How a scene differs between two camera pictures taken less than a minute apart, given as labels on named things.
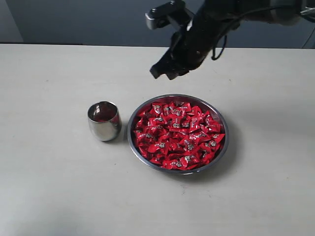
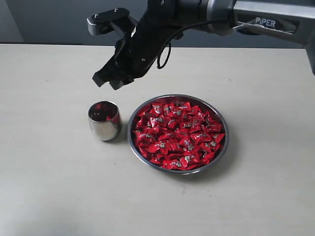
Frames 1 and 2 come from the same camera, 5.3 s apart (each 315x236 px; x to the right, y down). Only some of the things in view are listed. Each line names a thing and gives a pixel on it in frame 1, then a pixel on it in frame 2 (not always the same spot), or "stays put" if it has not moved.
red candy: (181, 162) stays put
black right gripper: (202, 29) → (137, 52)
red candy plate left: (145, 136) stays put
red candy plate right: (213, 143) stays put
